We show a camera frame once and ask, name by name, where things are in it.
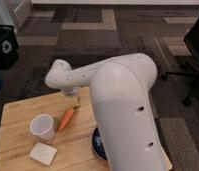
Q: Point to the translucent white plastic cup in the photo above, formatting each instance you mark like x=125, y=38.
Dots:
x=43, y=126

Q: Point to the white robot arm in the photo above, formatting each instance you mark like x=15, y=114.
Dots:
x=119, y=92

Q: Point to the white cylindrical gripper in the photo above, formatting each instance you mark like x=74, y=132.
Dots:
x=71, y=92

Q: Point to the dark blue patterned bowl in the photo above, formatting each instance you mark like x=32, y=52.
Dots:
x=98, y=145

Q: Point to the orange pepper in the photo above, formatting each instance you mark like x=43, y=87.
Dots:
x=66, y=118

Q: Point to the black recycling bin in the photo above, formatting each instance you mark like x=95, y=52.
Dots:
x=8, y=47

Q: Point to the white sponge block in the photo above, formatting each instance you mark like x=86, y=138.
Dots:
x=43, y=153

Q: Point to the black office chair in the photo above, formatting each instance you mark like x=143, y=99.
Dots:
x=191, y=40

